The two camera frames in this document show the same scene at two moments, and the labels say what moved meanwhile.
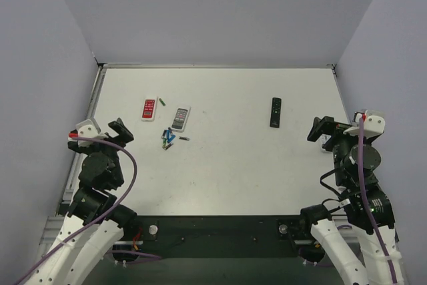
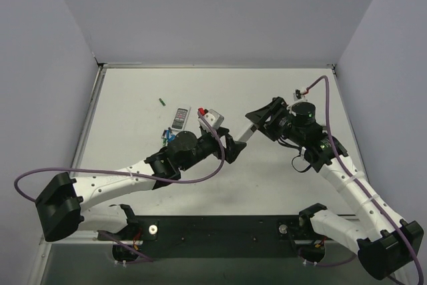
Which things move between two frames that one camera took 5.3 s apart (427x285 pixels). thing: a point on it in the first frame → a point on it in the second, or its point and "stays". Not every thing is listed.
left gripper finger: [121, 129] → [229, 141]
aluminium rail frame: [53, 226] stays
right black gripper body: [329, 132] → [271, 117]
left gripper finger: [116, 139] → [233, 151]
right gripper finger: [324, 125] → [260, 116]
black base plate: [216, 237] stays
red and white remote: [149, 109] → [248, 133]
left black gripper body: [111, 137] → [222, 143]
